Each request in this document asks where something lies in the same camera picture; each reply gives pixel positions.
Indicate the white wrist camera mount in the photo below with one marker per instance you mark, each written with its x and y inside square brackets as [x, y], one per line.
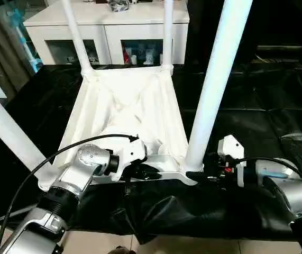
[135, 148]
[232, 145]

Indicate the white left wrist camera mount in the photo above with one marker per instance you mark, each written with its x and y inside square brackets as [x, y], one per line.
[135, 148]

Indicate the white plastic table leg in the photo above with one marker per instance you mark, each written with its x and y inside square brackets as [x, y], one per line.
[5, 121]
[76, 34]
[214, 79]
[168, 31]

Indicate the clear glass jar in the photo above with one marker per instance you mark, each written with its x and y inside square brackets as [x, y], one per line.
[118, 6]

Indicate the dark low bench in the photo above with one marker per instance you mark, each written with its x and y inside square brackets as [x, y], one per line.
[285, 49]

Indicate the dark rounded robot torso part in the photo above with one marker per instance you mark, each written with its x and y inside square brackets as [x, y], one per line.
[120, 250]

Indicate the light blue plastic rack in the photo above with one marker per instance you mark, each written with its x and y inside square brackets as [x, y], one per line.
[35, 64]

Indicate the white plastic table top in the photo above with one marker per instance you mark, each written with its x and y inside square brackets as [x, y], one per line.
[127, 100]

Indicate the grey-brown curtain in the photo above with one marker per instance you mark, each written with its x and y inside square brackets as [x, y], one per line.
[0, 47]

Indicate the black folding table frame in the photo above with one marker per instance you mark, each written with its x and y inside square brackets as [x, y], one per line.
[16, 211]

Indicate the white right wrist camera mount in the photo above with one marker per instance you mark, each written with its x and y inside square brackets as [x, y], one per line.
[232, 145]

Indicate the red bottle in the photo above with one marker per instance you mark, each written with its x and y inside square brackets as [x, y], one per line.
[126, 56]

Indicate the black speaker with gold label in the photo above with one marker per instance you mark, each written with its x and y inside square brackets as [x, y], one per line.
[285, 23]

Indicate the white glass-door cabinet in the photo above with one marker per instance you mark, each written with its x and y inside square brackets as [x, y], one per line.
[129, 18]

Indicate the black mat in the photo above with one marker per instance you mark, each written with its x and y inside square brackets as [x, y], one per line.
[259, 119]

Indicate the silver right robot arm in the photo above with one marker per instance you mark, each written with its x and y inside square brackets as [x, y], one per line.
[293, 195]

